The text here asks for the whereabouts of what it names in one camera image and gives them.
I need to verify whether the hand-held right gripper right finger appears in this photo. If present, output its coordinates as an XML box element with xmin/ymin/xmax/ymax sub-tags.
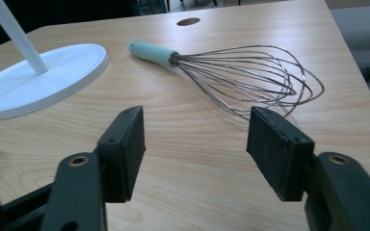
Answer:
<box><xmin>246</xmin><ymin>106</ymin><xmax>316</xmax><ymax>202</ymax></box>

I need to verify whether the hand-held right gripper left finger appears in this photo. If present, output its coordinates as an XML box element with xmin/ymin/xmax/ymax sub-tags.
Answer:
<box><xmin>94</xmin><ymin>105</ymin><xmax>146</xmax><ymax>204</ymax></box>

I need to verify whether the whisk with teal handle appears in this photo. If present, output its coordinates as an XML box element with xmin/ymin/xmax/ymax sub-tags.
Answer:
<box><xmin>127</xmin><ymin>40</ymin><xmax>326</xmax><ymax>121</ymax></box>

